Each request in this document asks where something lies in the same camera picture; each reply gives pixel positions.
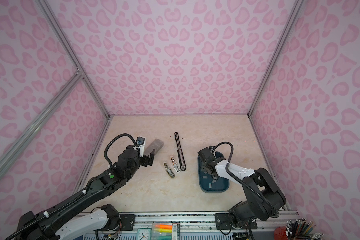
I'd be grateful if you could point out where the white mini stapler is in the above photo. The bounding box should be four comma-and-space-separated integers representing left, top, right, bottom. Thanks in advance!
164, 163, 175, 179

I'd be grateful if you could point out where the black long stapler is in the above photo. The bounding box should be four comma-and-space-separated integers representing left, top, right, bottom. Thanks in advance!
174, 132, 187, 171

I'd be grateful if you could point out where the pink mini stapler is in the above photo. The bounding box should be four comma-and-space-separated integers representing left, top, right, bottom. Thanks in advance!
171, 156, 181, 173

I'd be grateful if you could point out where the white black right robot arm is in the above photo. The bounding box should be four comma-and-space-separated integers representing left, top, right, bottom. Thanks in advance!
198, 142, 287, 229

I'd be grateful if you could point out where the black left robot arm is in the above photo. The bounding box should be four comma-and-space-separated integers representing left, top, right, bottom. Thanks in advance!
7, 134, 153, 240

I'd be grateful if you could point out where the grey stone block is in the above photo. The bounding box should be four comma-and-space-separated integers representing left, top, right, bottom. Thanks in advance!
144, 139, 164, 156

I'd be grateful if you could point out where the teal plastic tray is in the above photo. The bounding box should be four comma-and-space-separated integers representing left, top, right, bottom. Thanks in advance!
198, 148, 230, 194

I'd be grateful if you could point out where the highlighter pen set box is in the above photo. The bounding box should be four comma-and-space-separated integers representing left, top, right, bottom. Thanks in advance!
151, 223, 181, 240

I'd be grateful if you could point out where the teal alarm clock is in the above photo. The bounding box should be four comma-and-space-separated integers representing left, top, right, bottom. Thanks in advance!
136, 228, 152, 240

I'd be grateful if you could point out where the pencil holder with pencils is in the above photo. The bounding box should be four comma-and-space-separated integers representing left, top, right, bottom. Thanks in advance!
274, 219, 324, 240

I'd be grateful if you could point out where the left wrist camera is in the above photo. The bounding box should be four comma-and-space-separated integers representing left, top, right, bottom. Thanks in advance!
135, 137, 146, 158

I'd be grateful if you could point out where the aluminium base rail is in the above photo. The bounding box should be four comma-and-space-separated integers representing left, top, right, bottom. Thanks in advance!
83, 211, 299, 240

